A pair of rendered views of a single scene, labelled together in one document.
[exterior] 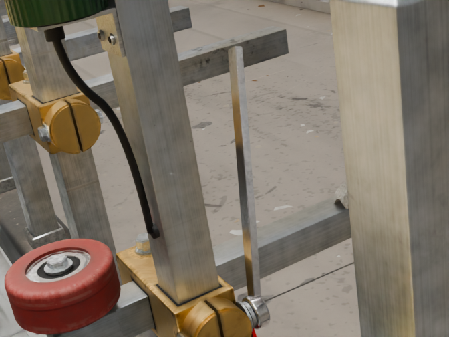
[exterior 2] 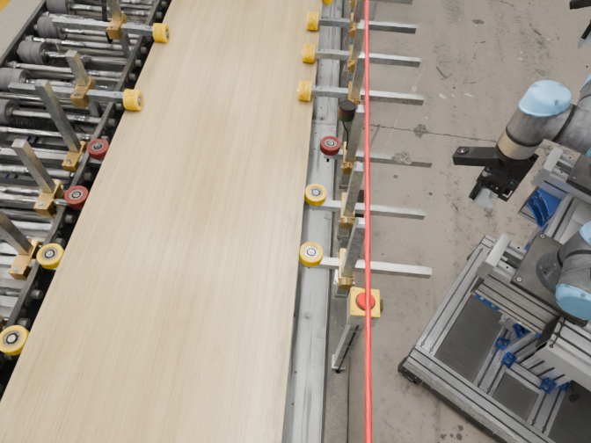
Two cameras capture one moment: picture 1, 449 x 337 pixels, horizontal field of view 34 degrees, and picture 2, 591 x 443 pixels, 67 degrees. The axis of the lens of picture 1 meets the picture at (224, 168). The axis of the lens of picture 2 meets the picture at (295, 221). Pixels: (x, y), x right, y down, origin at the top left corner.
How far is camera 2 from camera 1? 127 cm
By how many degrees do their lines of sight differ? 39
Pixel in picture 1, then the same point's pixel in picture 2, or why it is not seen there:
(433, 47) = (357, 174)
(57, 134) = not seen: hidden behind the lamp
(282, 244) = (374, 158)
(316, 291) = (446, 140)
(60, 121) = not seen: hidden behind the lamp
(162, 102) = (355, 134)
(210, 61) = (397, 99)
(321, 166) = (504, 83)
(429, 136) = (354, 180)
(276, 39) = (419, 101)
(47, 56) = (354, 90)
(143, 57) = (355, 127)
